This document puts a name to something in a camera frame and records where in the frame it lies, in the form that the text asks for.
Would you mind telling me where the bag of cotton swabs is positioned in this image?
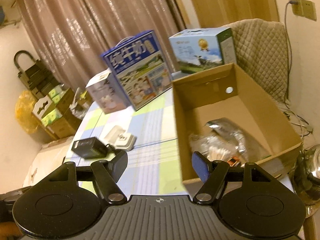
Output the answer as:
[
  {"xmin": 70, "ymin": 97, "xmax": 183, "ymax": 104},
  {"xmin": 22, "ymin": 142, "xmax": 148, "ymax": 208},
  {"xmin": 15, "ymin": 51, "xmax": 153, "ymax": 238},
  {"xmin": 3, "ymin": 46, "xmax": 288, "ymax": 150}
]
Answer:
[{"xmin": 204, "ymin": 144, "xmax": 235, "ymax": 161}]

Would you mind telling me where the black usb cable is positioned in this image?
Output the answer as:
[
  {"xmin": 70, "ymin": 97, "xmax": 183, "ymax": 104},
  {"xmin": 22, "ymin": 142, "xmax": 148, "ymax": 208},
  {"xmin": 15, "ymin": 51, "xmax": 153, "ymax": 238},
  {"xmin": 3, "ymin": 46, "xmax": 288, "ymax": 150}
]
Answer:
[{"xmin": 105, "ymin": 143, "xmax": 121, "ymax": 156}]

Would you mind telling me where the black product box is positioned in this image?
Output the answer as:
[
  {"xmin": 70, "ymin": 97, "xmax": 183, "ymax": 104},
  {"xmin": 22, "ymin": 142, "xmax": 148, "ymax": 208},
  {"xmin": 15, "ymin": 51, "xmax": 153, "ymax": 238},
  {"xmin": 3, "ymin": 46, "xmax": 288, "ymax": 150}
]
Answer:
[{"xmin": 71, "ymin": 137, "xmax": 108, "ymax": 159}]

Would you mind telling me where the white power adapter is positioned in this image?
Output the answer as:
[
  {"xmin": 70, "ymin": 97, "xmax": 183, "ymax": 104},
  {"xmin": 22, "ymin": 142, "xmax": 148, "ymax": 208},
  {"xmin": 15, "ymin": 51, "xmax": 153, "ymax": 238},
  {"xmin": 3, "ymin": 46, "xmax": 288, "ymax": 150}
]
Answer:
[{"xmin": 114, "ymin": 132, "xmax": 137, "ymax": 151}]

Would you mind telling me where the silver foil bag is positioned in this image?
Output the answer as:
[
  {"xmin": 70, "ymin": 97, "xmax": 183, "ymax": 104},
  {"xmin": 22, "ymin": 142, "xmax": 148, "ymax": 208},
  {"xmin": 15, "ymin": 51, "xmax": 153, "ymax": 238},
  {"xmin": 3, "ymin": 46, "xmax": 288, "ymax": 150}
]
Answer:
[{"xmin": 205, "ymin": 118, "xmax": 249, "ymax": 155}]

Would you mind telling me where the clear plastic cover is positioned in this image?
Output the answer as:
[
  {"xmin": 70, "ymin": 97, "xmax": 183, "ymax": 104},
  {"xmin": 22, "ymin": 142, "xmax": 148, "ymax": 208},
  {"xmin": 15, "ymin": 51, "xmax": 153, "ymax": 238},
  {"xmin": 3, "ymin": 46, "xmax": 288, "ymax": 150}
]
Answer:
[{"xmin": 104, "ymin": 125, "xmax": 126, "ymax": 144}]

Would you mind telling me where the person's left hand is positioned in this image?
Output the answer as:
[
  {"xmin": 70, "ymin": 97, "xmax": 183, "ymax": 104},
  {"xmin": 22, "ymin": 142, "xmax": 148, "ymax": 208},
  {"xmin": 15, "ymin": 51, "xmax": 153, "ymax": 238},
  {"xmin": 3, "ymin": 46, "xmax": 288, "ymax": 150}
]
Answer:
[{"xmin": 0, "ymin": 222, "xmax": 22, "ymax": 239}]

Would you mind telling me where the plaid tablecloth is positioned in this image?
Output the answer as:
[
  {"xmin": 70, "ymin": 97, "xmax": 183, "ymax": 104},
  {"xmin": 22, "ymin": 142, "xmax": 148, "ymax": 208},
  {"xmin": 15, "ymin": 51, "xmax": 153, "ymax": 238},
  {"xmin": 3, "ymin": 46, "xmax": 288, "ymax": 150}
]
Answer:
[{"xmin": 63, "ymin": 71, "xmax": 293, "ymax": 198}]

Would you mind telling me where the small box with bags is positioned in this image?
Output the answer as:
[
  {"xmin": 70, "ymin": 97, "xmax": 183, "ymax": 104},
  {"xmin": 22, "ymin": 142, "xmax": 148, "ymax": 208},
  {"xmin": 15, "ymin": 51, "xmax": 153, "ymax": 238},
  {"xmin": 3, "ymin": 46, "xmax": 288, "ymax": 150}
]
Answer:
[{"xmin": 69, "ymin": 88, "xmax": 93, "ymax": 120}]

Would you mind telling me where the white humidifier box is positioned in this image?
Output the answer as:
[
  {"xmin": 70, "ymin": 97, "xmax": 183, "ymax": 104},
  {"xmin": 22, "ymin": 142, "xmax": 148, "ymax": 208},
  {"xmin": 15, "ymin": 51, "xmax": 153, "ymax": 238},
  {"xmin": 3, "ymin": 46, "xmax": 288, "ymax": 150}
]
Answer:
[{"xmin": 86, "ymin": 69, "xmax": 131, "ymax": 114}]

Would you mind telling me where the yellow plastic bag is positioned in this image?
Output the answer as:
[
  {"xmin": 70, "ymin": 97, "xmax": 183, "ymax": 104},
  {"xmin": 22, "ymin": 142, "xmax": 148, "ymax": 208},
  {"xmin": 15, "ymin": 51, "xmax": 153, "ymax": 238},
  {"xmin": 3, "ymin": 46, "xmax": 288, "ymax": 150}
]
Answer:
[{"xmin": 15, "ymin": 90, "xmax": 39, "ymax": 134}]

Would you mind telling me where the cardboard box of tissues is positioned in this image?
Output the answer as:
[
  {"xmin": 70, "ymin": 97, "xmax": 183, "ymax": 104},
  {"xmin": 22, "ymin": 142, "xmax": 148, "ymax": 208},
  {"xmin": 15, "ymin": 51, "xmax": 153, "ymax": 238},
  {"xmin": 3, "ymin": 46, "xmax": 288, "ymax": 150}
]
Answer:
[{"xmin": 33, "ymin": 85, "xmax": 81, "ymax": 139}]

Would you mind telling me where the brown cardboard box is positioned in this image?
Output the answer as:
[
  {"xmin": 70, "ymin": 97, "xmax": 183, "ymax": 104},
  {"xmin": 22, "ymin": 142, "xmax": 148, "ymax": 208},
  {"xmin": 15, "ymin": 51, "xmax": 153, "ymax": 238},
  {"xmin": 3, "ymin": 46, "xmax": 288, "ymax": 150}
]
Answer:
[{"xmin": 172, "ymin": 64, "xmax": 302, "ymax": 191}]

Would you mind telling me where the silver kettle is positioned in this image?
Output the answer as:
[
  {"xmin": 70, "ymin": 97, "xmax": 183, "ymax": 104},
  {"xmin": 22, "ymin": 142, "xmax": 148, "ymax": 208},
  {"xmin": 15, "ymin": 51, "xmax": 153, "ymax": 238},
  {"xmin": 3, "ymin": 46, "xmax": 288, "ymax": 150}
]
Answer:
[{"xmin": 292, "ymin": 144, "xmax": 319, "ymax": 205}]

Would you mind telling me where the tall blue milk carton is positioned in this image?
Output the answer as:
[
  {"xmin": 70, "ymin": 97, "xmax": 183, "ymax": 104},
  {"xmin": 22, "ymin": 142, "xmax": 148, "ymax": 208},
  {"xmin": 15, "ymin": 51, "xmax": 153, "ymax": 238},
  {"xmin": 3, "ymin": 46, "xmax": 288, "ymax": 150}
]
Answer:
[{"xmin": 101, "ymin": 30, "xmax": 172, "ymax": 111}]

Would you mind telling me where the black folding cart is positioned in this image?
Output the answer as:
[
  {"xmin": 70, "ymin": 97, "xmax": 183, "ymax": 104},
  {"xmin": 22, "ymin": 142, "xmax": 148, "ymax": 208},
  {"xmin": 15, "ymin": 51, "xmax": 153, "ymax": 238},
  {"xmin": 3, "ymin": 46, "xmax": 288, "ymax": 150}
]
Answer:
[{"xmin": 14, "ymin": 50, "xmax": 60, "ymax": 99}]

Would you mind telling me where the light blue milk carton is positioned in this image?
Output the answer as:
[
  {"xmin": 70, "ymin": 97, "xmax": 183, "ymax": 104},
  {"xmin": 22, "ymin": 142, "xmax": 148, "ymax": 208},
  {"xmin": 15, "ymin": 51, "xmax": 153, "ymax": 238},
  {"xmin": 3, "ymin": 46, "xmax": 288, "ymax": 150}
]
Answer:
[{"xmin": 169, "ymin": 27, "xmax": 237, "ymax": 74}]

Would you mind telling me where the quilted beige chair cover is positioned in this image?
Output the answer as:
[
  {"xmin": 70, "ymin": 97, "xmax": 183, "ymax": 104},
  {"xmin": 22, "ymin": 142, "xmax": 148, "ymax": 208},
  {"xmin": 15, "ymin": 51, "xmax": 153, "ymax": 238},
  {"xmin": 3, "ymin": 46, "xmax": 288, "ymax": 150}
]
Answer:
[{"xmin": 225, "ymin": 18, "xmax": 289, "ymax": 103}]

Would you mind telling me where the brown curtain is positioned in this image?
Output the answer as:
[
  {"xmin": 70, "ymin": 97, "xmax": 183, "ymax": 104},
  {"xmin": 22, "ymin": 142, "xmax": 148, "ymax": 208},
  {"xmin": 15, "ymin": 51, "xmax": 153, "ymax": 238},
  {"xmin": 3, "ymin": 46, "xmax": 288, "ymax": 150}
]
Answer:
[{"xmin": 16, "ymin": 0, "xmax": 185, "ymax": 89}]

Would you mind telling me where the wooden door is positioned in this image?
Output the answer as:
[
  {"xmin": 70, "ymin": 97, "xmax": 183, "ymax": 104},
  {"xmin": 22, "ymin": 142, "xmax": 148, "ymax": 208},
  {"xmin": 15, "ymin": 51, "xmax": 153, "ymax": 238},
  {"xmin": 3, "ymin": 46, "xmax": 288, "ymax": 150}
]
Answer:
[{"xmin": 191, "ymin": 0, "xmax": 279, "ymax": 28}]

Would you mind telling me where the black wall cable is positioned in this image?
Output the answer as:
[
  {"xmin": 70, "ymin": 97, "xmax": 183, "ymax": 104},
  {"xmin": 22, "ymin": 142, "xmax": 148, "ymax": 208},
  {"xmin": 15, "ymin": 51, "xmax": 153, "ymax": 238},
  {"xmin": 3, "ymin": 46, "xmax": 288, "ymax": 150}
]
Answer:
[{"xmin": 283, "ymin": 0, "xmax": 299, "ymax": 103}]

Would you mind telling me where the wall socket pair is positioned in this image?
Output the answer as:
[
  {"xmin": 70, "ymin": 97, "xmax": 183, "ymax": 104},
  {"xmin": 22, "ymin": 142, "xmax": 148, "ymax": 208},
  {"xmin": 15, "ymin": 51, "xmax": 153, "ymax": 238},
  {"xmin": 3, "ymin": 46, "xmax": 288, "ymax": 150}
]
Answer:
[{"xmin": 289, "ymin": 0, "xmax": 317, "ymax": 21}]

